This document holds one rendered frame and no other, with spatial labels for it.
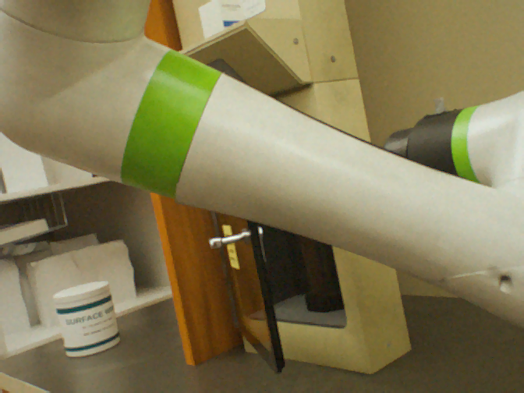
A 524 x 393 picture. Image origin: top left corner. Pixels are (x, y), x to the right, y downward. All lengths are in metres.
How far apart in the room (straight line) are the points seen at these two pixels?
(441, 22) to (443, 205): 0.86
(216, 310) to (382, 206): 0.81
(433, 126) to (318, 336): 0.52
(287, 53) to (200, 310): 0.56
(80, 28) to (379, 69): 1.03
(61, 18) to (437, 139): 0.38
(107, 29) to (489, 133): 0.36
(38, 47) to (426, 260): 0.33
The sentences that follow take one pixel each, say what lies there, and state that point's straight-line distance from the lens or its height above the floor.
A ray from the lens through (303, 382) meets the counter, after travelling 1.03.
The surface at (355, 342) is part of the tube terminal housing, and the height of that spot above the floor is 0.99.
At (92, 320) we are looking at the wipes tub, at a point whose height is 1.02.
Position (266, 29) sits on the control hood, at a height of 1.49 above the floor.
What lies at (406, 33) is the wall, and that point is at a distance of 1.36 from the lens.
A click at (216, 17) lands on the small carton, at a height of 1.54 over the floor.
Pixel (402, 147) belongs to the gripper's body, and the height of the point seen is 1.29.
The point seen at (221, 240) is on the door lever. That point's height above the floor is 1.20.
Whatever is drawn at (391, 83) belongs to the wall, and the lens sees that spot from 1.39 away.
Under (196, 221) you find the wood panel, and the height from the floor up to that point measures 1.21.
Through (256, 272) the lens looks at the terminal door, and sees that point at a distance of 0.88.
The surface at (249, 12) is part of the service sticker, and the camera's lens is 1.05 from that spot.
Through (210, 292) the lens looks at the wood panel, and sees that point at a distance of 1.23.
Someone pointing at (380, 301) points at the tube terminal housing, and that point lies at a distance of 1.02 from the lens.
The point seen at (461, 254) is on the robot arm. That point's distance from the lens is 0.49.
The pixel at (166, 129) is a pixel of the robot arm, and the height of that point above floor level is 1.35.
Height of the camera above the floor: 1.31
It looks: 3 degrees down
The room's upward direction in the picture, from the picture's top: 12 degrees counter-clockwise
